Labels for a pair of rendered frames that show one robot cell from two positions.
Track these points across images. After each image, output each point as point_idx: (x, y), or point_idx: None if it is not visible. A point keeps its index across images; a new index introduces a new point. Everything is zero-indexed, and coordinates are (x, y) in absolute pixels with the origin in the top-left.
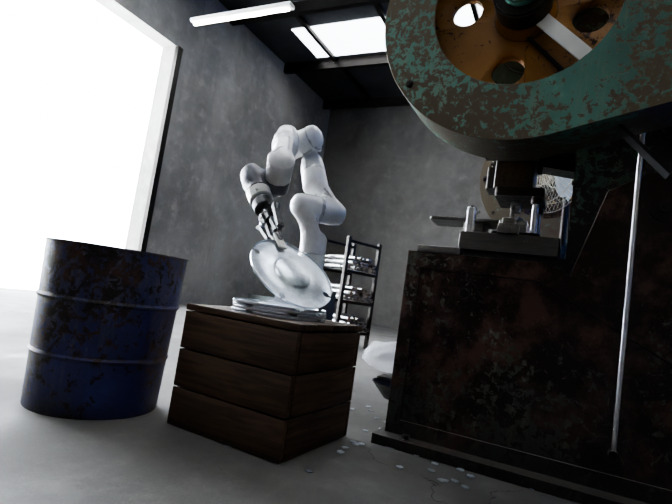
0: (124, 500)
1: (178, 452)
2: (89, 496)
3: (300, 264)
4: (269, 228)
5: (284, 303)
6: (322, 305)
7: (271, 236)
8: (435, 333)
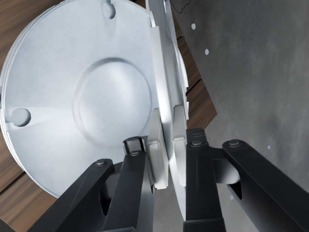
0: (160, 202)
1: None
2: (155, 219)
3: (163, 50)
4: (150, 223)
5: (16, 53)
6: (171, 33)
7: (164, 184)
8: None
